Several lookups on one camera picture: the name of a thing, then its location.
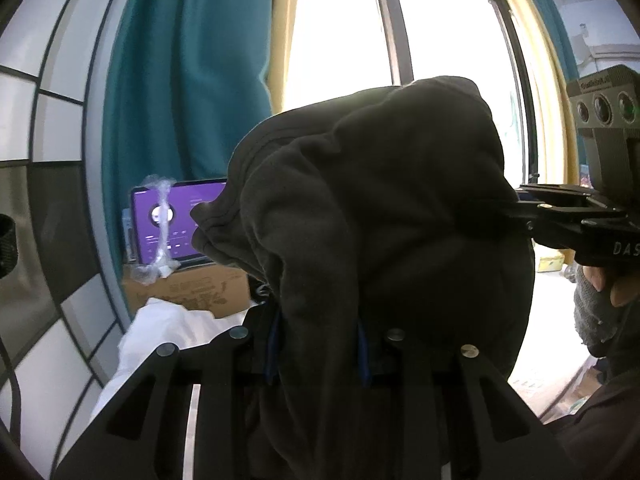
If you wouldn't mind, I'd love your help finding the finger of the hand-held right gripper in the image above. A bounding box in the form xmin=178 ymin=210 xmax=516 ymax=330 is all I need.
xmin=492 ymin=199 xmax=556 ymax=233
xmin=517 ymin=182 xmax=601 ymax=201

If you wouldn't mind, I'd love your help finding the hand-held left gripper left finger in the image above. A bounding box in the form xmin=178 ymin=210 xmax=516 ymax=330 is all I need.
xmin=52 ymin=310 xmax=281 ymax=480

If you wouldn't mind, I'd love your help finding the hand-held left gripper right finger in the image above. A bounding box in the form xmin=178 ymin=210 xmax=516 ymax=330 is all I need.
xmin=356 ymin=322 xmax=583 ymax=480

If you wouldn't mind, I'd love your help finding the dark grey t-shirt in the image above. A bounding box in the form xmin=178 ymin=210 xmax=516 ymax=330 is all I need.
xmin=190 ymin=75 xmax=536 ymax=480

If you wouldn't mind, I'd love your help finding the person's right forearm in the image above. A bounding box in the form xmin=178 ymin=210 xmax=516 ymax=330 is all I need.
xmin=542 ymin=310 xmax=640 ymax=480

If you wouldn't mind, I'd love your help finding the person's right hand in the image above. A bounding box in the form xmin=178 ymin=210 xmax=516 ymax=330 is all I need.
xmin=572 ymin=262 xmax=640 ymax=358

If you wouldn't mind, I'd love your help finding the cardboard box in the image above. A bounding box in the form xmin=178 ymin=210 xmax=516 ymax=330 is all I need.
xmin=122 ymin=262 xmax=251 ymax=318

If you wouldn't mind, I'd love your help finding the yellow curtain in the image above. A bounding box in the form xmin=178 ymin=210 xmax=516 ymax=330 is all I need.
xmin=487 ymin=0 xmax=581 ymax=261
xmin=270 ymin=0 xmax=306 ymax=116

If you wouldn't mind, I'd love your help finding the white cloth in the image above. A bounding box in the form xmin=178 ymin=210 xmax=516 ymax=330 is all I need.
xmin=90 ymin=297 xmax=251 ymax=421

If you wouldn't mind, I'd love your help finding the teal curtain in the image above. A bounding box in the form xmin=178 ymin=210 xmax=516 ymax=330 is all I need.
xmin=100 ymin=0 xmax=273 ymax=271
xmin=510 ymin=0 xmax=581 ymax=81

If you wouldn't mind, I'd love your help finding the tablet with purple screen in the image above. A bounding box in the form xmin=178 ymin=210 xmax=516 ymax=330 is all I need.
xmin=130 ymin=179 xmax=228 ymax=267

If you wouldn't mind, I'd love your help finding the clear plastic wrap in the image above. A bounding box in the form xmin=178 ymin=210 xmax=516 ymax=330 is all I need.
xmin=131 ymin=175 xmax=181 ymax=286

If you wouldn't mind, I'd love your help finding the black ribbed knob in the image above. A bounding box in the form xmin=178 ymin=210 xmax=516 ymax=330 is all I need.
xmin=0 ymin=214 xmax=18 ymax=278

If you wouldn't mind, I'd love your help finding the thick black cable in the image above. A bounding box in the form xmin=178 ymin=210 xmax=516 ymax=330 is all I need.
xmin=0 ymin=340 xmax=23 ymax=451

